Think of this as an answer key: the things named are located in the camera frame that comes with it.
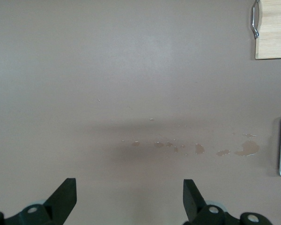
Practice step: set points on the wooden cutting board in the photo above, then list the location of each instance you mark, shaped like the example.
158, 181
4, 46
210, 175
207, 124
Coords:
276, 28

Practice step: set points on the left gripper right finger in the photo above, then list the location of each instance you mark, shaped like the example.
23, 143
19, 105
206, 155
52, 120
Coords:
194, 201

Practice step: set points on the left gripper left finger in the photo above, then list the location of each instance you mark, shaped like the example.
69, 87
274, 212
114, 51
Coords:
61, 199

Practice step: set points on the brown sauce puddle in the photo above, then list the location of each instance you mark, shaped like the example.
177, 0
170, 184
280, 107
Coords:
248, 147

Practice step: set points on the brown table cover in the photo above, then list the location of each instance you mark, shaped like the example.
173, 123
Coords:
84, 70

